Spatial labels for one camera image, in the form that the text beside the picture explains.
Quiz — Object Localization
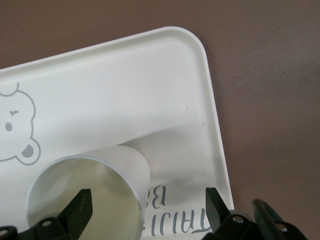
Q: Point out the brown table cover mat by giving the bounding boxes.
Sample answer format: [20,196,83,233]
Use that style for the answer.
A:
[0,0,320,240]

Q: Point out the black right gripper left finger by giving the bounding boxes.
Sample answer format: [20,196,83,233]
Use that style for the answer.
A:
[0,188,94,240]

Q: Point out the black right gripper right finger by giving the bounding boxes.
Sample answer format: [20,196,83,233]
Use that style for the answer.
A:
[202,187,306,240]

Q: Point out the cream tray with bear print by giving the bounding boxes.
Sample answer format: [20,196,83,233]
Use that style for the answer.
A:
[0,25,236,240]

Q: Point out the white plastic cup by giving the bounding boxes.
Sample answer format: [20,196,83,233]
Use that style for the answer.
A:
[26,145,151,240]

